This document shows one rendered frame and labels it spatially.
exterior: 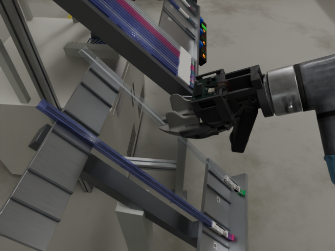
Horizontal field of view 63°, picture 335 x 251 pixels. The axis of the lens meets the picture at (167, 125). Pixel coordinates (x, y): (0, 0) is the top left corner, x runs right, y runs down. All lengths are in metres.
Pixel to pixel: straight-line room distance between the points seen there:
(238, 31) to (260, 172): 1.59
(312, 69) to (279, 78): 0.04
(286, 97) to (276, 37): 2.45
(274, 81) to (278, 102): 0.03
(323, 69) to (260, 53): 2.18
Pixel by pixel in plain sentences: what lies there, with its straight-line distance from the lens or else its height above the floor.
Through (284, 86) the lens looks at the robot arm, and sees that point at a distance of 0.44.
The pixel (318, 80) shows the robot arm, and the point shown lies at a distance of 0.44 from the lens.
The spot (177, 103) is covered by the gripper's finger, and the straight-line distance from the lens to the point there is 0.53.
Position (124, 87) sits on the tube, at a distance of 0.50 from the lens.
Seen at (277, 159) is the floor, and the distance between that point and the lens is 1.80.
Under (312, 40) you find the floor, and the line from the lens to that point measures 2.98.
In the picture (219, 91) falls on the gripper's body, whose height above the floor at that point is 1.09.
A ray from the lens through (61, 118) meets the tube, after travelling 0.44.
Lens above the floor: 1.38
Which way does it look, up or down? 48 degrees down
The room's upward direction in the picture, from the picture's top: straight up
